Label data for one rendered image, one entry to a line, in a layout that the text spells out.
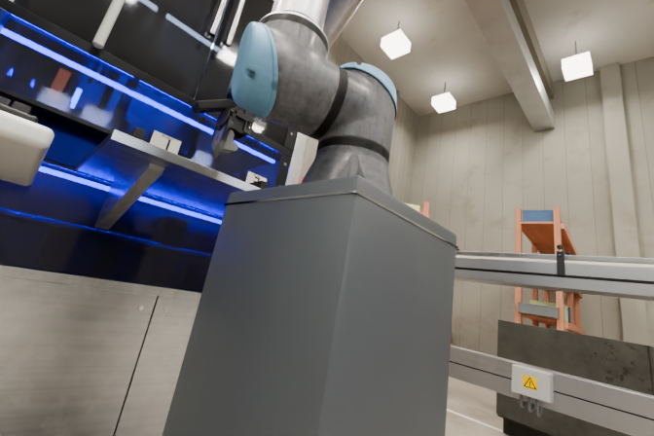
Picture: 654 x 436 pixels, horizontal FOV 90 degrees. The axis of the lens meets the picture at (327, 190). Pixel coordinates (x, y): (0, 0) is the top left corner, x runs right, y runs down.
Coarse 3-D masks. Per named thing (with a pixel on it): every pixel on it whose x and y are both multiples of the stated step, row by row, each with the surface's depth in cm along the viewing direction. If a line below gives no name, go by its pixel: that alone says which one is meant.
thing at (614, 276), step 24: (456, 264) 150; (480, 264) 143; (504, 264) 136; (528, 264) 130; (552, 264) 124; (576, 264) 119; (600, 264) 121; (624, 264) 117; (648, 264) 108; (552, 288) 126; (576, 288) 117; (600, 288) 112; (624, 288) 108; (648, 288) 104
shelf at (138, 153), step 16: (112, 144) 60; (128, 144) 59; (144, 144) 61; (96, 160) 72; (112, 160) 70; (128, 160) 68; (144, 160) 66; (160, 160) 64; (176, 160) 65; (96, 176) 89; (112, 176) 85; (160, 176) 76; (176, 176) 74; (192, 176) 71; (208, 176) 69; (224, 176) 72; (160, 192) 93; (176, 192) 89; (192, 192) 86; (208, 192) 83; (224, 192) 80; (208, 208) 105; (224, 208) 100
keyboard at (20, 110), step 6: (0, 96) 40; (0, 102) 40; (6, 102) 40; (18, 102) 41; (0, 108) 39; (6, 108) 39; (12, 108) 40; (18, 108) 41; (24, 108) 41; (30, 108) 42; (18, 114) 40; (24, 114) 40; (30, 120) 41; (36, 120) 41
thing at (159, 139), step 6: (156, 132) 100; (156, 138) 100; (162, 138) 101; (168, 138) 103; (156, 144) 100; (162, 144) 101; (174, 144) 104; (180, 144) 105; (168, 150) 102; (174, 150) 104
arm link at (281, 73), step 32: (288, 0) 48; (320, 0) 51; (256, 32) 42; (288, 32) 44; (320, 32) 47; (256, 64) 41; (288, 64) 43; (320, 64) 45; (256, 96) 43; (288, 96) 44; (320, 96) 45
